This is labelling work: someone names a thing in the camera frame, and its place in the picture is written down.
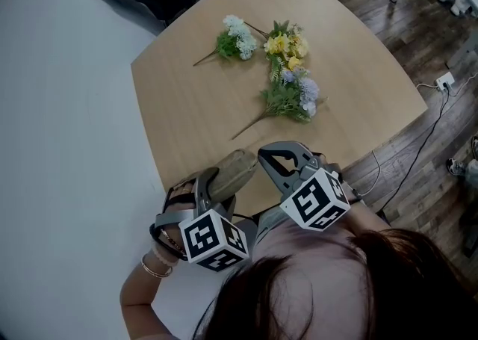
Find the yellow artificial flower bouquet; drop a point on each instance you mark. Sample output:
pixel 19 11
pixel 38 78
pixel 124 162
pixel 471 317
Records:
pixel 284 45

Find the person's right forearm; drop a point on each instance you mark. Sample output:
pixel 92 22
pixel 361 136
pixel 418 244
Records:
pixel 366 215

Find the person's light shirt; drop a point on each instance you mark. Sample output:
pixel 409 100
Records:
pixel 269 222

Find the white artificial flower bouquet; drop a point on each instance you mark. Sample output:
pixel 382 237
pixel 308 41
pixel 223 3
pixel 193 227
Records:
pixel 239 37

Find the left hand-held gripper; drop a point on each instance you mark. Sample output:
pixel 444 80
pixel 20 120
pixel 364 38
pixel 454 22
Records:
pixel 209 241

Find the person's left hand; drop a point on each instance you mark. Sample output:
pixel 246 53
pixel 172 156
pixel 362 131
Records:
pixel 181 193

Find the purple artificial flower bouquet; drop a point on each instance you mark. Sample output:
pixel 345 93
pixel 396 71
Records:
pixel 291 97

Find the white power strip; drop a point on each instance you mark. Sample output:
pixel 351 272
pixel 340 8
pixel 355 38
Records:
pixel 445 80

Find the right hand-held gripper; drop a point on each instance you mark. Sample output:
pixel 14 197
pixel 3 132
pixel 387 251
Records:
pixel 317 204

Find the gold bangle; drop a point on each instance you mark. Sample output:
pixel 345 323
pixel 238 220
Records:
pixel 155 273

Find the person's left forearm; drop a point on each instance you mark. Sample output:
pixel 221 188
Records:
pixel 138 293

